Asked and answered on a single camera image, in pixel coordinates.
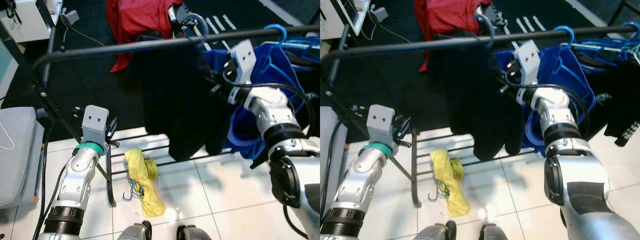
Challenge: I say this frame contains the black garment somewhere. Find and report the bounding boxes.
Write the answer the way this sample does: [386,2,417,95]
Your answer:
[135,35,236,161]
[430,35,526,161]

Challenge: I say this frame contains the blue plastic hanger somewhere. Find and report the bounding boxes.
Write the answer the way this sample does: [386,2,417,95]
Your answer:
[122,180,146,202]
[263,24,288,48]
[552,25,576,48]
[287,35,320,66]
[570,22,640,71]
[427,180,451,202]

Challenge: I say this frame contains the blue shirt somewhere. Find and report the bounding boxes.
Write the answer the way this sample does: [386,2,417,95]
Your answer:
[492,44,598,156]
[202,44,308,160]

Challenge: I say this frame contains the black floor mat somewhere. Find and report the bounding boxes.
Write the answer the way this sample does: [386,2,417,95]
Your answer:
[0,0,320,151]
[320,0,640,146]

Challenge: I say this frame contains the yellow cloth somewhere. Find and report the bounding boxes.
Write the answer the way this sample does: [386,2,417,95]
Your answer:
[124,148,167,217]
[430,148,472,217]

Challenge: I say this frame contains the black gadget with white label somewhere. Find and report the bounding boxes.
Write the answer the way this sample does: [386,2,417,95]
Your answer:
[474,2,506,36]
[167,2,201,38]

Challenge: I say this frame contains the black metal clothes rack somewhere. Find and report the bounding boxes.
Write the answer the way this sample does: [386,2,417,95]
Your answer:
[0,22,320,208]
[320,22,640,208]

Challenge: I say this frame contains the red cloth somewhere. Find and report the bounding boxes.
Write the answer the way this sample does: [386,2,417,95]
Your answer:
[106,0,183,73]
[414,0,488,73]

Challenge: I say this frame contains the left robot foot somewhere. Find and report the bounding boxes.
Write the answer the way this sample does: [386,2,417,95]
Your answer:
[415,221,457,240]
[117,221,152,240]

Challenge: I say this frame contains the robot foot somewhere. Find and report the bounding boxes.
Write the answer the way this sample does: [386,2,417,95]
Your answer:
[176,225,213,240]
[117,221,152,240]
[415,221,457,240]
[480,223,518,240]

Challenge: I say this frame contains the white cabinet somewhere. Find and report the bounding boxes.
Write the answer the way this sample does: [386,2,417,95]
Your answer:
[0,0,63,43]
[320,0,371,41]

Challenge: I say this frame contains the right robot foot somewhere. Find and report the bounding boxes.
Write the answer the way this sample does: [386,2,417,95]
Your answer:
[176,225,213,240]
[480,223,518,240]

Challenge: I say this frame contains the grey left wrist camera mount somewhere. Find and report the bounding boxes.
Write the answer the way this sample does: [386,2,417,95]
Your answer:
[81,105,110,144]
[366,104,396,146]

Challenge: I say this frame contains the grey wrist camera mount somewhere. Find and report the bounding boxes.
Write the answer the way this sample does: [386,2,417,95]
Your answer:
[515,40,541,87]
[366,104,396,146]
[229,40,257,85]
[81,105,110,144]

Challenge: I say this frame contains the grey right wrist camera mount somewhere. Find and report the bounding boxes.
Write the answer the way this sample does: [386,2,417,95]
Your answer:
[229,40,257,85]
[515,40,541,87]

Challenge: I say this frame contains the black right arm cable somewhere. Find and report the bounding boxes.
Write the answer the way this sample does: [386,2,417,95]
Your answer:
[502,80,591,141]
[220,80,317,138]

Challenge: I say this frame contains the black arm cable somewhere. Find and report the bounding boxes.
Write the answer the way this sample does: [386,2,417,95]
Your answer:
[502,80,591,141]
[322,112,356,206]
[220,80,317,138]
[31,110,78,240]

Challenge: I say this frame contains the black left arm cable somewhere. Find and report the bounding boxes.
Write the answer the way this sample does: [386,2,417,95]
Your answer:
[322,112,356,206]
[31,110,78,240]

